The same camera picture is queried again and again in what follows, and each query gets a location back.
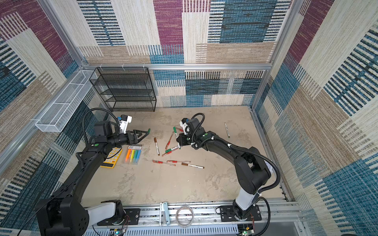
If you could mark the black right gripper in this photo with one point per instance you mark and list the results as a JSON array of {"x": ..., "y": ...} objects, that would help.
[{"x": 183, "y": 139}]

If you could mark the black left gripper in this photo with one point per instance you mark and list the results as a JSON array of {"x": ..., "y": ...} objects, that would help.
[{"x": 135, "y": 139}]

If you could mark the green cap marker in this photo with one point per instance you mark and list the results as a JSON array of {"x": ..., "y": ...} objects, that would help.
[
  {"x": 176, "y": 147},
  {"x": 175, "y": 132},
  {"x": 227, "y": 131}
]

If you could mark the brown cap marker bottom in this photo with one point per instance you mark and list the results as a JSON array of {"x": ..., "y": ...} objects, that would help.
[{"x": 192, "y": 165}]

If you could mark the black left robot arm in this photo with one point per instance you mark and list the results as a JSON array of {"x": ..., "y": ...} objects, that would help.
[{"x": 62, "y": 214}]

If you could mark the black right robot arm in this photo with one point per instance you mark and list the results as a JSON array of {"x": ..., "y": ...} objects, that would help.
[{"x": 255, "y": 172}]

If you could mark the red gel pen upright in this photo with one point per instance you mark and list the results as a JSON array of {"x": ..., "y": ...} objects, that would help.
[{"x": 169, "y": 141}]

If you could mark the red gel pen under marker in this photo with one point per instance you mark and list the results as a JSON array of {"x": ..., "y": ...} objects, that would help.
[{"x": 166, "y": 153}]

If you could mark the red gel pen bottom middle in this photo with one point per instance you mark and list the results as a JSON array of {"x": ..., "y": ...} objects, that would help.
[{"x": 176, "y": 161}]

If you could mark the red gel pen bottom left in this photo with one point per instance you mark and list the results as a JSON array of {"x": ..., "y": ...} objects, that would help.
[{"x": 161, "y": 162}]

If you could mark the highlighter set clear case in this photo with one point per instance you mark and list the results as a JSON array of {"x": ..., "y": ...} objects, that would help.
[{"x": 133, "y": 154}]

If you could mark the yellow calculator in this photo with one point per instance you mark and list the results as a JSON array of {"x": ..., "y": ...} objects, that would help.
[{"x": 112, "y": 158}]

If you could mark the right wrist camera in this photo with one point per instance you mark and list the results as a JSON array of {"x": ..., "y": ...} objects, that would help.
[{"x": 184, "y": 126}]

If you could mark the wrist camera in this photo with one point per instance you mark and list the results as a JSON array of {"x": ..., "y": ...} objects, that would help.
[
  {"x": 184, "y": 126},
  {"x": 124, "y": 120}
]

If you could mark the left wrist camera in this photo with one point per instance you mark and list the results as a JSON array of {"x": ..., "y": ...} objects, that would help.
[{"x": 124, "y": 120}]

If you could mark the black wire mesh shelf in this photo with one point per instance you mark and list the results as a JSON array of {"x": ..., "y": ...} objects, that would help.
[{"x": 125, "y": 88}]

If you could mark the aluminium rail bracket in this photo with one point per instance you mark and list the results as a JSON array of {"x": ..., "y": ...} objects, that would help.
[{"x": 164, "y": 215}]

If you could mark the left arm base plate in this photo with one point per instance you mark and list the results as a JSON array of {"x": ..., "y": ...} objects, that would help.
[{"x": 129, "y": 216}]

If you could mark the white wire mesh basket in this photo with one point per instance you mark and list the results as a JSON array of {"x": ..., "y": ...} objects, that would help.
[{"x": 56, "y": 117}]

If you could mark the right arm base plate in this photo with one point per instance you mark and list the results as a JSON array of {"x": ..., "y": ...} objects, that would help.
[{"x": 234, "y": 213}]

